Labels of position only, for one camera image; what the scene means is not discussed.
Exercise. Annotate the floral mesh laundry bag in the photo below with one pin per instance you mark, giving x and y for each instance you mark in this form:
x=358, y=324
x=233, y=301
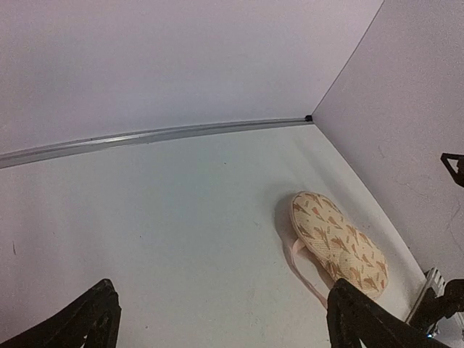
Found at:
x=340, y=248

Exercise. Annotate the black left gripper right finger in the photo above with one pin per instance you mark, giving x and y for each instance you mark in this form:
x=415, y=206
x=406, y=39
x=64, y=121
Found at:
x=355, y=320

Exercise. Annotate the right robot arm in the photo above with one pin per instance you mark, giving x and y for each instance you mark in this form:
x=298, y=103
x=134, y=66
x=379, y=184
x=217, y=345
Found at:
x=438, y=299

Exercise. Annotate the aluminium table edge rail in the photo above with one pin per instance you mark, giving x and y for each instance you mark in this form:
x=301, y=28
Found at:
x=89, y=145

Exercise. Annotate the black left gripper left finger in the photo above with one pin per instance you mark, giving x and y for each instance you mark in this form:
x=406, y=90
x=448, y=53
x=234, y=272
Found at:
x=91, y=320

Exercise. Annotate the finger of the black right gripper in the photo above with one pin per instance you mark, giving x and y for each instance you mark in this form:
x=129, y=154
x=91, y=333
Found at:
x=454, y=164

